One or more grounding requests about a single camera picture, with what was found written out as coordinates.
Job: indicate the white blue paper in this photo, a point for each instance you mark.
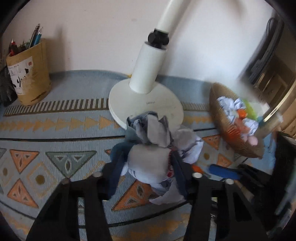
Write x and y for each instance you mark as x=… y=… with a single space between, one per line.
x=229 y=106

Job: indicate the patterned woven mat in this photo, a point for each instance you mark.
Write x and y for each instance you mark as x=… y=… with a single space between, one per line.
x=69 y=129

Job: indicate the white blue plush cat toy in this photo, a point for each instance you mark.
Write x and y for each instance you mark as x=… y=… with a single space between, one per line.
x=148 y=162

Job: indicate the crumpled lilac striped paper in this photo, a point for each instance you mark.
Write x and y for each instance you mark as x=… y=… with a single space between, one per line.
x=251 y=126

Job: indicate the beige wooden shelf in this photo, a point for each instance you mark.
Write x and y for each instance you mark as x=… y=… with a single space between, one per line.
x=272 y=83

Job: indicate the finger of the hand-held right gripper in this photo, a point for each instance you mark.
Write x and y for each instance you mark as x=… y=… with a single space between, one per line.
x=222 y=171

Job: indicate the brown woven basket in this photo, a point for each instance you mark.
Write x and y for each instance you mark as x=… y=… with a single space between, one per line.
x=219 y=115

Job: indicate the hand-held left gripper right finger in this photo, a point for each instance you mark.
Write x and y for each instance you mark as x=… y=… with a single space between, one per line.
x=182 y=183

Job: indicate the white desk lamp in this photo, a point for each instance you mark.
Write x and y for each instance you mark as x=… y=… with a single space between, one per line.
x=148 y=74

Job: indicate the green soft toy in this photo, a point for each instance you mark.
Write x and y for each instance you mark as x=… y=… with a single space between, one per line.
x=251 y=109

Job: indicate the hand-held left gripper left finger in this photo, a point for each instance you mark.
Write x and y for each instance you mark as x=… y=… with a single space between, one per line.
x=104 y=185

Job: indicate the tan paper pen holder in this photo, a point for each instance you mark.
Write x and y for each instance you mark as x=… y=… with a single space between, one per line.
x=30 y=85

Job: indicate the dark monitor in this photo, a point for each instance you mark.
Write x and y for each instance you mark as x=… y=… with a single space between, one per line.
x=263 y=58

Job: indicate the bunch of pens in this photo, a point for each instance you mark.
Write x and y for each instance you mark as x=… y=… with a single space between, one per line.
x=34 y=39

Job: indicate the black mesh pen holder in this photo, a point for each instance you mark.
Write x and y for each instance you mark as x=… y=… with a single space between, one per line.
x=5 y=92

